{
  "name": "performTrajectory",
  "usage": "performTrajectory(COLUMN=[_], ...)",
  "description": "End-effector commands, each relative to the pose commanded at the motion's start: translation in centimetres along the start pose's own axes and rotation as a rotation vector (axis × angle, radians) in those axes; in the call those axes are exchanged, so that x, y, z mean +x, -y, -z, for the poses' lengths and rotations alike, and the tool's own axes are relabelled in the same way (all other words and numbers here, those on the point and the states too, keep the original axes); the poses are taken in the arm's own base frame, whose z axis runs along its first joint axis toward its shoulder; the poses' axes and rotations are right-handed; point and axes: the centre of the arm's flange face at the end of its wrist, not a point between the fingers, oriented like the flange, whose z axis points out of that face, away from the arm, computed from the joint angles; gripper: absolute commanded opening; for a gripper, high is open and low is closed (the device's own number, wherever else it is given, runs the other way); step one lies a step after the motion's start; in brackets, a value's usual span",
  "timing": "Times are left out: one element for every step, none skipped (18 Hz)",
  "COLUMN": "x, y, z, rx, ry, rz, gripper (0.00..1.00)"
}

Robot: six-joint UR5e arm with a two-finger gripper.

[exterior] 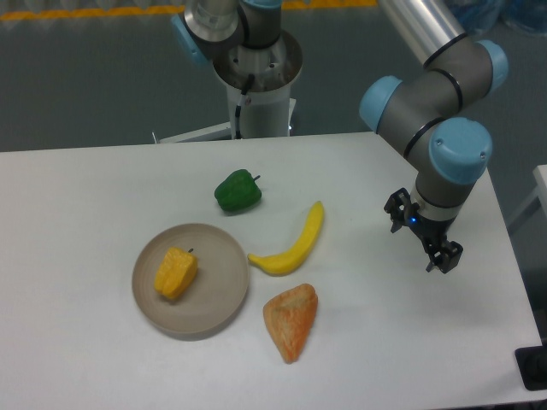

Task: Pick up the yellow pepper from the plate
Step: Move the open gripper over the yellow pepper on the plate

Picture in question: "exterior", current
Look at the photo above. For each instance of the orange toy croissant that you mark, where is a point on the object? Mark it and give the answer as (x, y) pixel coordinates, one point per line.
(289, 318)

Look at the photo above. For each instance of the yellow toy pepper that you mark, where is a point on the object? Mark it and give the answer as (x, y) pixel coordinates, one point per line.
(175, 273)

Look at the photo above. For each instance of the white furniture at right edge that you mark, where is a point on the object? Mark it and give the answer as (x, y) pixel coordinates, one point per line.
(534, 201)

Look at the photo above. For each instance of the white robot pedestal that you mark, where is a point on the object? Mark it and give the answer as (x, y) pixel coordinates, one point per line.
(258, 92)

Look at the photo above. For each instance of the yellow toy banana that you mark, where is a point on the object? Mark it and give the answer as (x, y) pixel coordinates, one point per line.
(286, 262)

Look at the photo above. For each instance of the green toy pepper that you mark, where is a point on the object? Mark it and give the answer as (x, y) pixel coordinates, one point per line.
(238, 191)

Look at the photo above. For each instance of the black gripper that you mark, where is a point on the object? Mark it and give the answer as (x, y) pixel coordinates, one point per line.
(443, 254)

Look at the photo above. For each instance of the beige round plate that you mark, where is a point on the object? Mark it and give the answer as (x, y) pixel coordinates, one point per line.
(215, 295)

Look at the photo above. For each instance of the black device at table edge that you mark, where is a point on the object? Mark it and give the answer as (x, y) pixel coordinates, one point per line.
(532, 366)

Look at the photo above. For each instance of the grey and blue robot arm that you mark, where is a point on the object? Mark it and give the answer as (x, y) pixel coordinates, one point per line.
(422, 120)

